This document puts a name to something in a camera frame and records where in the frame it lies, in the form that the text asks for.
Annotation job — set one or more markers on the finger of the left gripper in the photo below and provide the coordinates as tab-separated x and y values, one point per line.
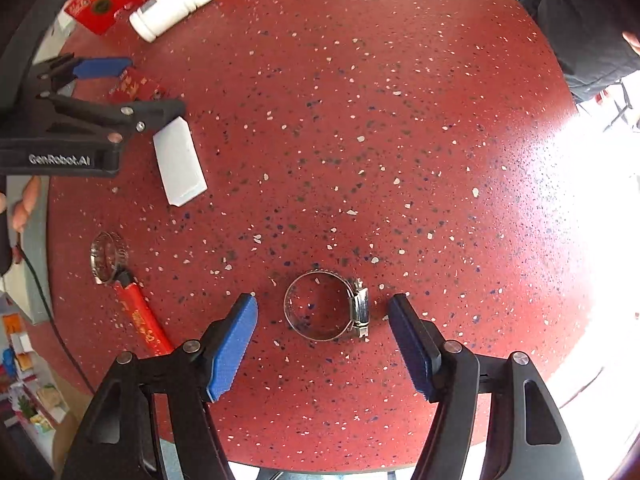
62	114
65	68

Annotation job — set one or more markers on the white bottle grey label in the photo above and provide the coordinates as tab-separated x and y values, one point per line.
155	17

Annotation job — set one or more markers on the red card box black end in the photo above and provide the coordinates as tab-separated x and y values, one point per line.
133	85

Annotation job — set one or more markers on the white rectangular block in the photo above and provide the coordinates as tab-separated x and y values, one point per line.
180	170

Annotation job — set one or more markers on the red lighter gold text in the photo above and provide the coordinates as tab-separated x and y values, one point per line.
145	321

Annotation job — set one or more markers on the metal hose clamp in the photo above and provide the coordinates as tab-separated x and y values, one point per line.
109	259
320	305

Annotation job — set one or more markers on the white tray grey rim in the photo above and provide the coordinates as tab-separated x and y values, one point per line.
18	283

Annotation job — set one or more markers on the operator left hand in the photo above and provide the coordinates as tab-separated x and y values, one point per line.
25	206

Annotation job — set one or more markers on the bystander dark jacket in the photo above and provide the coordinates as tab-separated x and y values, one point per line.
596	42

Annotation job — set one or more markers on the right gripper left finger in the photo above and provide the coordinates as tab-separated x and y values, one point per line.
118	438

